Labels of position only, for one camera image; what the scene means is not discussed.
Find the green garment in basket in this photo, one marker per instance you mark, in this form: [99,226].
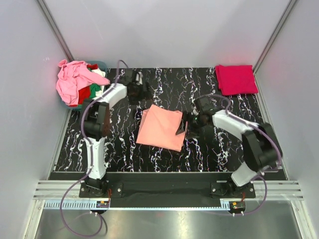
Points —
[94,91]

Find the teal laundry basket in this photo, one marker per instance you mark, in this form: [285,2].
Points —
[102,66]

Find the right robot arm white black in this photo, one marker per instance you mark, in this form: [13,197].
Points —
[261,149]

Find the white garment in basket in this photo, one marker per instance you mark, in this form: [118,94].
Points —
[102,74]

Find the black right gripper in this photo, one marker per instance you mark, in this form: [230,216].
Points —
[194,132]

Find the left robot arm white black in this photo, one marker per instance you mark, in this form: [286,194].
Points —
[95,116]

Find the salmon orange t-shirt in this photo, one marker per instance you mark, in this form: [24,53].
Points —
[158,128]

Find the corner aluminium post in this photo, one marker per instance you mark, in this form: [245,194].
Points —
[55,29]
[277,30]

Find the red garment in basket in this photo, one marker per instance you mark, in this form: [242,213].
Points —
[86,92]

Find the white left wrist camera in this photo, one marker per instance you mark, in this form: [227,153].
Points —
[139,78]

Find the left corner aluminium post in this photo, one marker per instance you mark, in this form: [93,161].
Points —
[55,29]

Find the aluminium frame rail front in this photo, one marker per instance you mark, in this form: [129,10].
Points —
[61,194]

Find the folded magenta t-shirt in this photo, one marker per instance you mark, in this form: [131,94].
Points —
[234,80]

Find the light pink t-shirt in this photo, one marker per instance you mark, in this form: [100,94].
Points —
[73,77]

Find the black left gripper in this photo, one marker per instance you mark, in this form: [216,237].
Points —
[143,95]

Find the right corner aluminium post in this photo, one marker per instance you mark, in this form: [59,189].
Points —
[277,30]

